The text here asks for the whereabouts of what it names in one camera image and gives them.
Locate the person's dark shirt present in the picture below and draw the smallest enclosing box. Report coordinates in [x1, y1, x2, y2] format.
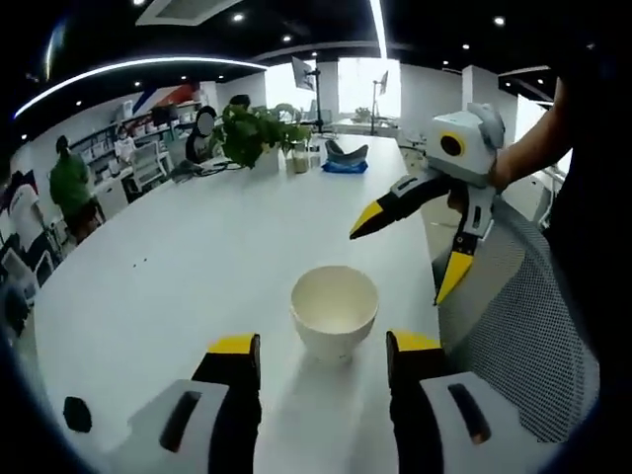
[545, 48, 632, 426]

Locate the white printed paper cup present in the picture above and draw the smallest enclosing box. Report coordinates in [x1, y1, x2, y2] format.
[289, 265, 380, 365]

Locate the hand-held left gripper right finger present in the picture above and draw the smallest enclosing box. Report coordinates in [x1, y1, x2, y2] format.
[384, 329, 524, 474]

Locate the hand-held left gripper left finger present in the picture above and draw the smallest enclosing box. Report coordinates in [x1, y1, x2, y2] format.
[126, 333, 263, 474]

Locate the straight ceiling light strip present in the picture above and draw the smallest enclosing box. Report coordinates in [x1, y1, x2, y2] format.
[368, 0, 389, 58]

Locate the blue packet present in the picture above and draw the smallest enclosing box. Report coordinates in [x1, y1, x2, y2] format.
[321, 160, 369, 175]

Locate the grey mesh office chair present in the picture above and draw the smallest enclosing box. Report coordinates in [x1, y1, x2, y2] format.
[433, 195, 601, 443]

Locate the black cable tangle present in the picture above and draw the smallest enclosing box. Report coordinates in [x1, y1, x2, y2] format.
[170, 157, 248, 182]

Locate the green potted plant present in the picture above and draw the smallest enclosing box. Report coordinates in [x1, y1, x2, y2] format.
[216, 102, 313, 172]

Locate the small black object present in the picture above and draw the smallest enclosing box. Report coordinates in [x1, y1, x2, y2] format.
[62, 395, 93, 435]

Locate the curved ceiling light strip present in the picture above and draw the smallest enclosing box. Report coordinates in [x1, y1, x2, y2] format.
[13, 56, 268, 119]

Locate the white mesh desk chair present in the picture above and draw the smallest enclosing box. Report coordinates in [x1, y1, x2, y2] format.
[131, 141, 172, 187]

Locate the white table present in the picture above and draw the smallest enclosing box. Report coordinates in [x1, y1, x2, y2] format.
[33, 132, 443, 474]

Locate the wall shelf with boxes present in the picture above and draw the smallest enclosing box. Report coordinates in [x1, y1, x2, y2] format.
[73, 103, 199, 170]

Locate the dark grey curved object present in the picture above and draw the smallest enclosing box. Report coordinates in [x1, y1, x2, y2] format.
[324, 139, 370, 167]

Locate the monitor on black stand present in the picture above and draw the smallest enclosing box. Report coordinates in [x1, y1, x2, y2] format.
[290, 55, 328, 135]
[370, 70, 390, 135]

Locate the ceiling air vent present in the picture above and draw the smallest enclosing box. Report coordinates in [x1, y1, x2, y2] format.
[135, 0, 244, 27]

